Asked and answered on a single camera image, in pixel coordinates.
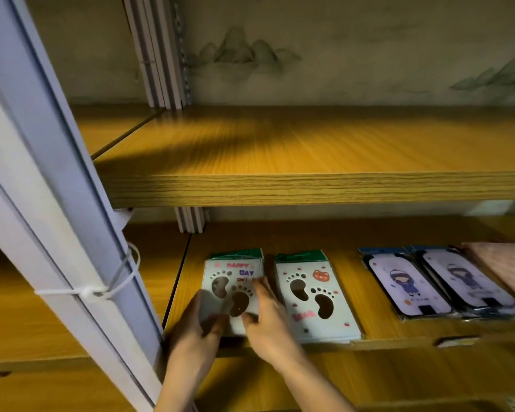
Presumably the person's left hand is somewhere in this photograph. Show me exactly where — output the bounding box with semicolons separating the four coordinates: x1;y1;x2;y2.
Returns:
167;290;231;375

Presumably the purple cartoon figure packet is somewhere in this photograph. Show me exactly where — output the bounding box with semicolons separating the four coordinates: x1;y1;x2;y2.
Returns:
405;245;515;320
358;246;456;321

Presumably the shelf edge price label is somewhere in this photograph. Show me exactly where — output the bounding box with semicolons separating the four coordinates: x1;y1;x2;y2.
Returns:
434;335;482;349

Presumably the pink packet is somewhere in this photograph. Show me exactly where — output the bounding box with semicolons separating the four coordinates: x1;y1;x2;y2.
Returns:
461;240;515;308

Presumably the white footprint card packet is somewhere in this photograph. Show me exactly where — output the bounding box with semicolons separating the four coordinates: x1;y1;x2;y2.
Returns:
274;250;364;344
199;248;266;338

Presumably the person's left forearm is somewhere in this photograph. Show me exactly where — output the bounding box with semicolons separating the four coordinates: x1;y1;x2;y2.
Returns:
154;365;216;412

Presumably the person's right forearm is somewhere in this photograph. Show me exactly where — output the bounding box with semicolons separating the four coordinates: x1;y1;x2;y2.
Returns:
279;358;358;412

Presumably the white shelf bracket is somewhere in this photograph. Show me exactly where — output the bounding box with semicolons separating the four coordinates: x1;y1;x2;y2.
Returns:
467;200;515;216

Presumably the white metal shelf upright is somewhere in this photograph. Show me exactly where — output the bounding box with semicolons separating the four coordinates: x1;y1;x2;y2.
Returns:
0;0;165;412

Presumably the white zip tie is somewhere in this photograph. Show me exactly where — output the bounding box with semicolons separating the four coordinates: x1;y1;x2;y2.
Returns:
34;242;142;302

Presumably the person's right hand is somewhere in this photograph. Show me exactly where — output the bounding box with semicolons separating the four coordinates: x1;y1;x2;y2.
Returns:
240;276;308;375

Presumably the white slotted rack post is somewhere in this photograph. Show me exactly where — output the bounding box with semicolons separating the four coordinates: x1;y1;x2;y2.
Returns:
121;0;207;235

